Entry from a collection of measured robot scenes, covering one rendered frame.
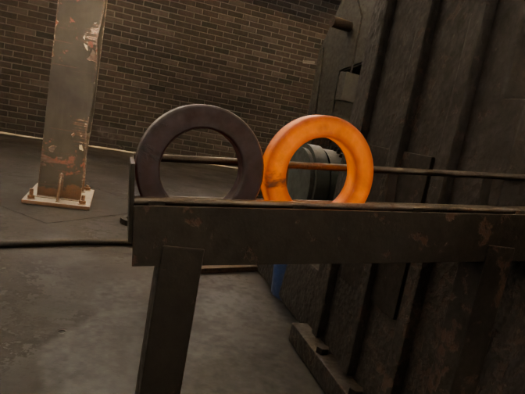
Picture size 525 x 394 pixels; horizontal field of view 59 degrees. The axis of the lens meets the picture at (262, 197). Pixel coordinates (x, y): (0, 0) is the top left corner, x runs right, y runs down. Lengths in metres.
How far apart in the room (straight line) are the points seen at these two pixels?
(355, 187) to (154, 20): 6.18
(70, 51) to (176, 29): 3.77
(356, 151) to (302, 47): 6.54
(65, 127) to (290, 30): 4.65
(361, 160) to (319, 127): 0.09
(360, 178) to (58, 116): 2.62
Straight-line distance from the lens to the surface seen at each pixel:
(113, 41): 6.77
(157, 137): 0.65
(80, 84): 3.18
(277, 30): 7.15
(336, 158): 2.10
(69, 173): 3.22
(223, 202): 0.66
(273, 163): 0.69
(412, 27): 1.42
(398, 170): 0.86
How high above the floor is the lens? 0.74
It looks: 9 degrees down
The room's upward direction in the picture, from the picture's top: 10 degrees clockwise
